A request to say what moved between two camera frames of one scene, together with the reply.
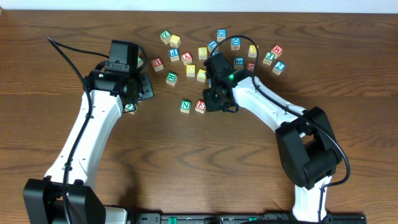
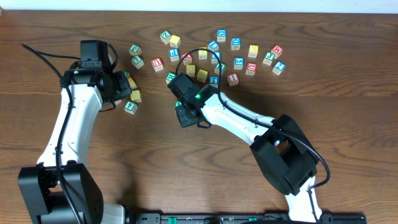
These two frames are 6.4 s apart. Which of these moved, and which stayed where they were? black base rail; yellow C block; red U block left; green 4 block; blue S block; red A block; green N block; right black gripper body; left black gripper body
Moved: green N block; left black gripper body; right black gripper body
Stayed: black base rail; red A block; green 4 block; blue S block; red U block left; yellow C block
